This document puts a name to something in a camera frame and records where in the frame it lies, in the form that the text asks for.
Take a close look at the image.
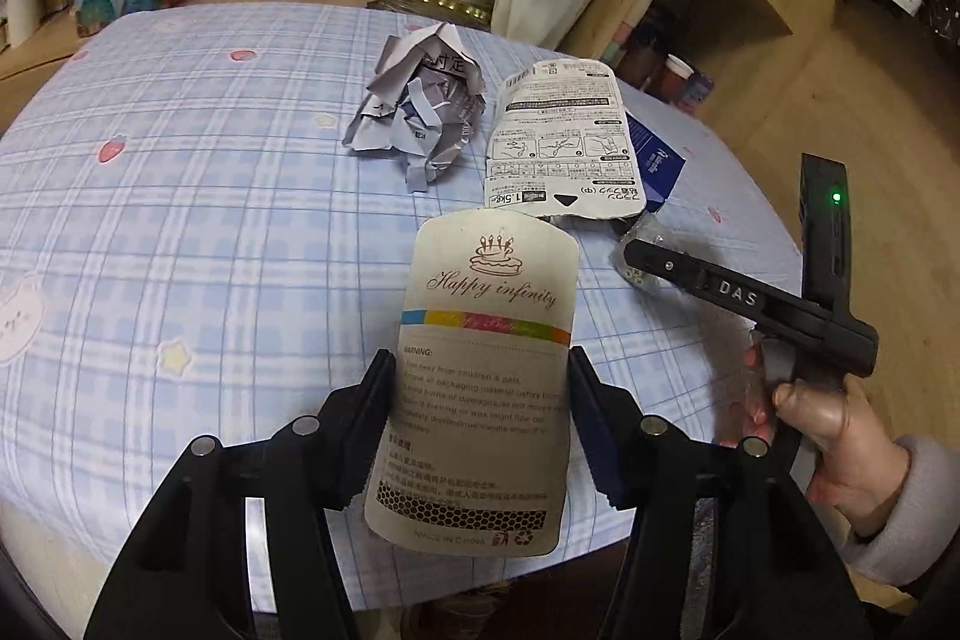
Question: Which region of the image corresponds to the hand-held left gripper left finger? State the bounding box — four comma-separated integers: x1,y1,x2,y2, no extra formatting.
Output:
82,347,398,640

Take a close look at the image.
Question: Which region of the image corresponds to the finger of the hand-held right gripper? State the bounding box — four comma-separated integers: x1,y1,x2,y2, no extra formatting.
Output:
622,239,702,300

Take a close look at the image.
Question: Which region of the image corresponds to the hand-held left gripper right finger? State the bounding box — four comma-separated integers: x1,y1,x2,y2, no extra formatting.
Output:
568,346,875,640

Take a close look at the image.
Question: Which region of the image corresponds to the clear plastic wrapper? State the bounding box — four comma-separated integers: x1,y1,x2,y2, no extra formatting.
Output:
611,212,687,296

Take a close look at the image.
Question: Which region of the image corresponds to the dark blue packet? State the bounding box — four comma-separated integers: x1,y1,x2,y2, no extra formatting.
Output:
622,111,687,214

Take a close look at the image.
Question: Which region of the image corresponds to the cream candle packet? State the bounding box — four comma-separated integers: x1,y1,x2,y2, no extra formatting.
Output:
364,209,580,557

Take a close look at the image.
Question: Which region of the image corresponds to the white printed packaging card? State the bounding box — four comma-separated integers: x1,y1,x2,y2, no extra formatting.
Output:
484,56,640,223

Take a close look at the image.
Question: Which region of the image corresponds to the grey paper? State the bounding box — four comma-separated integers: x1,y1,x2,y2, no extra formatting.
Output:
341,23,490,195

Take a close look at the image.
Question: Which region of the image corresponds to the person's right forearm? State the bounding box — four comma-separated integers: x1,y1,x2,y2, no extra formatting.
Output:
844,434,960,611

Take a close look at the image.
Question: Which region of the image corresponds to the person's right hand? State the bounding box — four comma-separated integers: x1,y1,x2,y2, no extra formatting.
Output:
739,340,912,528

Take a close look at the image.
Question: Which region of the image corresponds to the small blue box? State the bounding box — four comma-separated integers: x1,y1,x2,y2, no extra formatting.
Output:
675,66,717,112

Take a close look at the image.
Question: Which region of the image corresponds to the red cup with white lid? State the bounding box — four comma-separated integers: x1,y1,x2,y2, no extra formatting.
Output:
660,53,695,97

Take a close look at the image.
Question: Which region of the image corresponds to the brown drinking glass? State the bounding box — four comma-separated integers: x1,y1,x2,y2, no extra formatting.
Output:
622,36,665,90

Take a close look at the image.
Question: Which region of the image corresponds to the stack of pastel cups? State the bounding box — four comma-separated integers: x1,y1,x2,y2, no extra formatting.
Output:
604,17,638,71

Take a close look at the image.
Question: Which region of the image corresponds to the gold ornate tray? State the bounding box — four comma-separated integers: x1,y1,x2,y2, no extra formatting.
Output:
367,0,496,30

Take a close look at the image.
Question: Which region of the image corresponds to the wooden sideboard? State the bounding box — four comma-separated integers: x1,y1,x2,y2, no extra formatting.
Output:
0,0,376,79

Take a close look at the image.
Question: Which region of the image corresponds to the black wall shelf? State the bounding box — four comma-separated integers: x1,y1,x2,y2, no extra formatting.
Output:
836,0,960,45

